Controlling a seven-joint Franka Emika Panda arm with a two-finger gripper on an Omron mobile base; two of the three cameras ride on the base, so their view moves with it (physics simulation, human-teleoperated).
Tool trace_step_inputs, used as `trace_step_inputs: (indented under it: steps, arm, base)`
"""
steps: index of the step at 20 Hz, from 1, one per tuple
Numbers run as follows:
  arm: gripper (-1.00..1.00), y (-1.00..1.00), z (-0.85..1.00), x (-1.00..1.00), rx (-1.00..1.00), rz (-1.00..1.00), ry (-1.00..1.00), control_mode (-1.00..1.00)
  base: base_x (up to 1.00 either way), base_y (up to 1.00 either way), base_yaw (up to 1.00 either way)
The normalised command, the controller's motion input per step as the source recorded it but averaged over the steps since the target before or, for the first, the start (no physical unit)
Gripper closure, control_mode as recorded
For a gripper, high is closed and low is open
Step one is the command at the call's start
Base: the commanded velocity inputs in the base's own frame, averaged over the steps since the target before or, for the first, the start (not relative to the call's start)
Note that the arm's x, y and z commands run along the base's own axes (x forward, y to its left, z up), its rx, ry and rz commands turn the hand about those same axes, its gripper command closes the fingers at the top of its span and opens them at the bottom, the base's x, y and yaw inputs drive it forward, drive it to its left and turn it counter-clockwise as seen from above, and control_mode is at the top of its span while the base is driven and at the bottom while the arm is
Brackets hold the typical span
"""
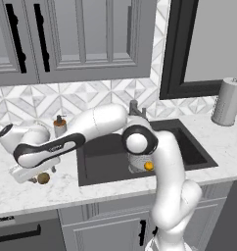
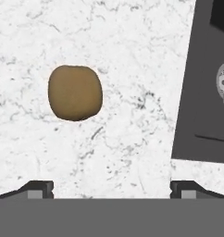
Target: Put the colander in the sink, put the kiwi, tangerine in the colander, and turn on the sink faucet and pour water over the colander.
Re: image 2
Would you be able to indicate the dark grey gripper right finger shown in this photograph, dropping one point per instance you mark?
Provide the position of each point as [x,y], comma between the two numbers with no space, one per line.
[184,188]

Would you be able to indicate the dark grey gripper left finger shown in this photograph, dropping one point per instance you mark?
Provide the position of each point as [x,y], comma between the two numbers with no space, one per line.
[39,188]

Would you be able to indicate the dark grey sink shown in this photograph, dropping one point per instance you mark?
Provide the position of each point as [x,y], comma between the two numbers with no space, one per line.
[200,108]

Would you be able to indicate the brown kiwi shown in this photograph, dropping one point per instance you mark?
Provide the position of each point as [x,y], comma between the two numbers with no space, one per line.
[75,92]

